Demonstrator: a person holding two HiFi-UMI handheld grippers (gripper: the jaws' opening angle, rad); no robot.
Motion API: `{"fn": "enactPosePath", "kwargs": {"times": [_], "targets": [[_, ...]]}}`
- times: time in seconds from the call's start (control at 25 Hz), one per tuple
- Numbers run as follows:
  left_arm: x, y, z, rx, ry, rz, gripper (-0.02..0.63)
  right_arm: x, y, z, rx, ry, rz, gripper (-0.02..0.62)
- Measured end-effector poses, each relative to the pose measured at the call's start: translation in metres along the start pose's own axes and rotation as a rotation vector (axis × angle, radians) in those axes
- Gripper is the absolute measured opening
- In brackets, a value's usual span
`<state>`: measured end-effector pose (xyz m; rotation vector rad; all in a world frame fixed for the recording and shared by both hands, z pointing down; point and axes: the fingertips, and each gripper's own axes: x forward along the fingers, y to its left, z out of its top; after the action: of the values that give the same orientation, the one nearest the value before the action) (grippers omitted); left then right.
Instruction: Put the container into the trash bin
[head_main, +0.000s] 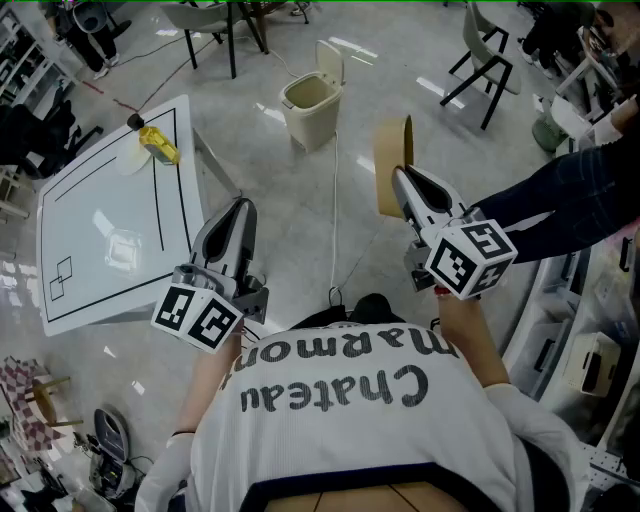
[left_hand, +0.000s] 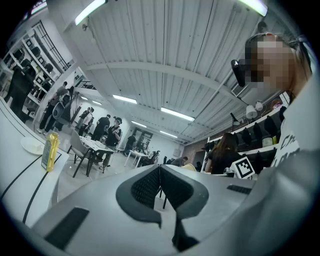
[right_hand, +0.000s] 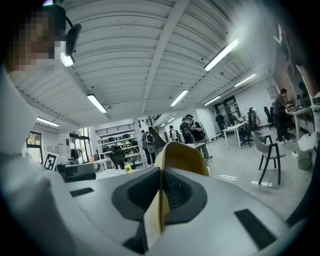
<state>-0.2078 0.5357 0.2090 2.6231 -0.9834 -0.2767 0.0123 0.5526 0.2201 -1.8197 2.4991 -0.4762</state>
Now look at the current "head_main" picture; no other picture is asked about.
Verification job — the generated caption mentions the yellow bottle with black cap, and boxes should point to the yellow bottle with black cap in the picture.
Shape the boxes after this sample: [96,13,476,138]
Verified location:
[126,113,182,167]

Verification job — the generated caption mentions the beige trash bin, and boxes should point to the beige trash bin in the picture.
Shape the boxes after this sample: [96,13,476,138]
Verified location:
[278,39,347,155]

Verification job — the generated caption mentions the white storage rack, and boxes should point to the white storage rack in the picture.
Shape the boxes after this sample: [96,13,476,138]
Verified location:
[501,219,640,452]

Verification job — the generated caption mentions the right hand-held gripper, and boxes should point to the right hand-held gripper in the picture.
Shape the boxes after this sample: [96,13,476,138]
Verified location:
[391,163,519,302]

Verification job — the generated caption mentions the person's left forearm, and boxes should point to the person's left forearm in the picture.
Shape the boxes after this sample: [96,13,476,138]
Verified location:
[172,324,254,437]

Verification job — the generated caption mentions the grey chair with black legs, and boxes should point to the grey chair with black legs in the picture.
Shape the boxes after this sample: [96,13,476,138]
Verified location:
[438,1,522,132]
[158,0,272,80]

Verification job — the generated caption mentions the person's black trousers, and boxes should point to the person's black trousers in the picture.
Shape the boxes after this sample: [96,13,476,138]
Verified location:
[289,292,407,332]

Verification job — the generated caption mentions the checkered cloth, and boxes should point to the checkered cloth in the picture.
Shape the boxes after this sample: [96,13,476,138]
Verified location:
[0,354,67,452]

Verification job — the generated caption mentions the person's white printed shirt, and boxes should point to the person's white printed shirt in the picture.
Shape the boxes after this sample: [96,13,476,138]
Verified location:
[133,319,592,512]

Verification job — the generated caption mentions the wooden stool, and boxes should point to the wooden stool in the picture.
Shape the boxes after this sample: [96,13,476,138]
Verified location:
[22,376,85,430]

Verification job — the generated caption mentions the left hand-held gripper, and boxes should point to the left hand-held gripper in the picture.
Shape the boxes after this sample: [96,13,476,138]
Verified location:
[150,197,272,356]

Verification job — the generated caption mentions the white table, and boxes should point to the white table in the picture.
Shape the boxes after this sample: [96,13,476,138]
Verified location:
[35,94,242,338]

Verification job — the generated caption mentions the black office chair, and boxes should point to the black office chair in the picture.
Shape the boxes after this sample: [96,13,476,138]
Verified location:
[0,99,104,180]

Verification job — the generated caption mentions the person's right forearm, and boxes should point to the person's right forearm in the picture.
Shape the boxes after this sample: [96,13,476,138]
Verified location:
[435,292,512,389]

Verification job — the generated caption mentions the white plastic basket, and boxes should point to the white plastic basket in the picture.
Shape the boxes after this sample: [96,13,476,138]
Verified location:
[563,331,622,397]

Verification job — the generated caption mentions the white shelf unit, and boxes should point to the white shelf unit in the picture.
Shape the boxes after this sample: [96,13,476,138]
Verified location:
[0,7,79,109]

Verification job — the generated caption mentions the white round plate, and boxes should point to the white round plate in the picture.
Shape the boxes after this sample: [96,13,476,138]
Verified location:
[115,138,152,177]

